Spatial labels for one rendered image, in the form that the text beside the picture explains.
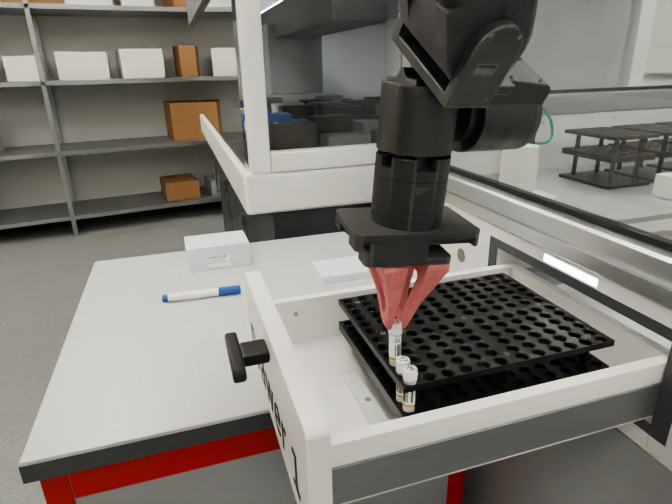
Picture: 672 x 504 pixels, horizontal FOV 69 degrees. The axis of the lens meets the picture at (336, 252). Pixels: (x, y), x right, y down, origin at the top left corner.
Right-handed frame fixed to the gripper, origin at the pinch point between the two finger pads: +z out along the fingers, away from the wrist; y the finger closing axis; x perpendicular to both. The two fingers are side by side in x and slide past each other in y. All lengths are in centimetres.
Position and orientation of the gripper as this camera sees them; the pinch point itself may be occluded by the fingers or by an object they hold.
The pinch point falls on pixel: (394, 317)
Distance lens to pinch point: 43.8
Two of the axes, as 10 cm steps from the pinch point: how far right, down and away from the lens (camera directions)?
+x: 2.4, 3.9, -8.9
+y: -9.7, 0.5, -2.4
